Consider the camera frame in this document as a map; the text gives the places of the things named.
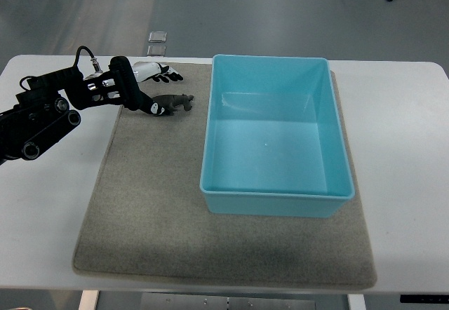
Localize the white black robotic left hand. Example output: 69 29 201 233
132 62 183 116

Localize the brown hippo toy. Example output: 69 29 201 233
153 94 194 115

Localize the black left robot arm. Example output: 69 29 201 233
1 56 156 162

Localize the blue plastic box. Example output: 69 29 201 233
200 55 355 217

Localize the lower floor outlet cover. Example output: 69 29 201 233
147 45 166 57

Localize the floor outlet cover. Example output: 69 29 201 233
148 31 167 43
147 45 166 57

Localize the upper floor outlet cover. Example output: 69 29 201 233
148 31 167 43

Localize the grey felt mat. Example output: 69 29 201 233
72 64 377 290

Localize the black table control panel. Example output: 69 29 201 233
400 294 449 304

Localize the metal table frame plate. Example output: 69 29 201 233
140 292 316 310

